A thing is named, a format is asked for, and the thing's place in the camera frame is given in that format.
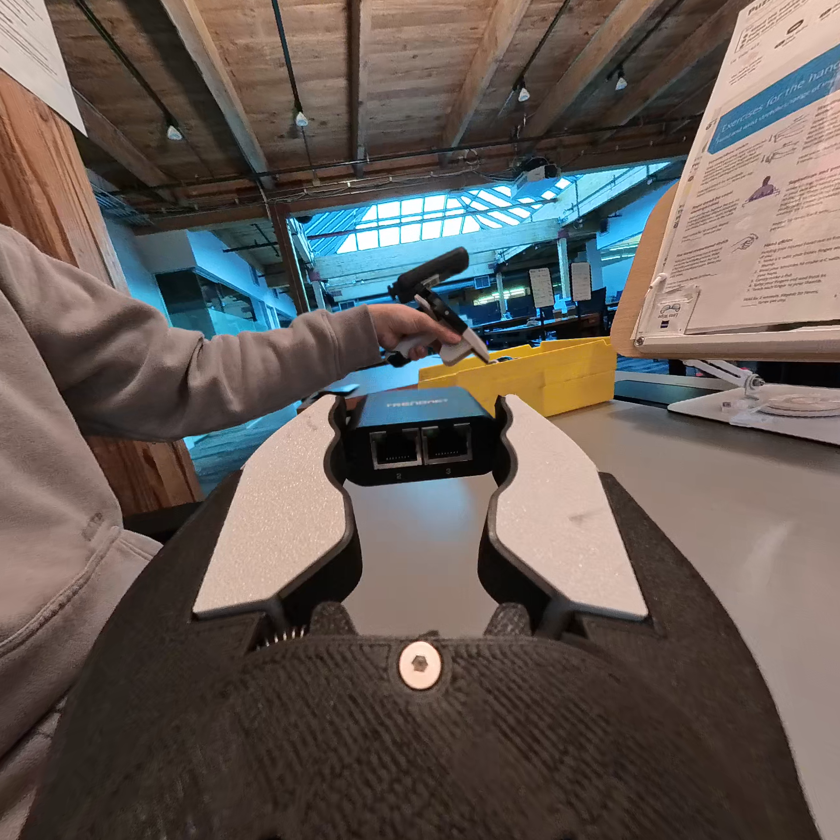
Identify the printed instruction sheet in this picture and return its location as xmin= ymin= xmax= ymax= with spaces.
xmin=655 ymin=0 xmax=840 ymax=334

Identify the person's left hand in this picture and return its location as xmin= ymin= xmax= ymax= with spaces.
xmin=367 ymin=304 xmax=462 ymax=361

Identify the yellow plastic bin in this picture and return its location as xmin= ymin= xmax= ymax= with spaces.
xmin=418 ymin=336 xmax=618 ymax=418

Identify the white stand base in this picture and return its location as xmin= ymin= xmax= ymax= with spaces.
xmin=667 ymin=358 xmax=840 ymax=448

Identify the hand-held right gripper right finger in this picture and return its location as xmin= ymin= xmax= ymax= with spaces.
xmin=478 ymin=394 xmax=651 ymax=631

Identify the wooden document stand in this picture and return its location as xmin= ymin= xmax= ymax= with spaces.
xmin=610 ymin=182 xmax=840 ymax=362

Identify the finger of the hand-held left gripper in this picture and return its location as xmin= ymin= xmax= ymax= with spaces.
xmin=438 ymin=328 xmax=493 ymax=367

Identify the wooden pillar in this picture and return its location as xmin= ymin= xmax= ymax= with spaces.
xmin=0 ymin=66 xmax=206 ymax=521

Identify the grey hooded sweatshirt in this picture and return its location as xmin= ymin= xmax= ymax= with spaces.
xmin=0 ymin=446 xmax=165 ymax=840

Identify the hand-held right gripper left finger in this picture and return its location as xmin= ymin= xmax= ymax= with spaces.
xmin=192 ymin=394 xmax=363 ymax=622

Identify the person's left forearm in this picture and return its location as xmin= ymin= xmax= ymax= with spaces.
xmin=0 ymin=223 xmax=385 ymax=455

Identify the white ceiling projector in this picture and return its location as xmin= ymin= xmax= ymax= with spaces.
xmin=512 ymin=156 xmax=560 ymax=193

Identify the black network switch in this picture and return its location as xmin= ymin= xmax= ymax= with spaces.
xmin=341 ymin=386 xmax=497 ymax=487

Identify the white wall paper sheet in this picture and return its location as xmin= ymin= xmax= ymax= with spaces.
xmin=0 ymin=0 xmax=89 ymax=137

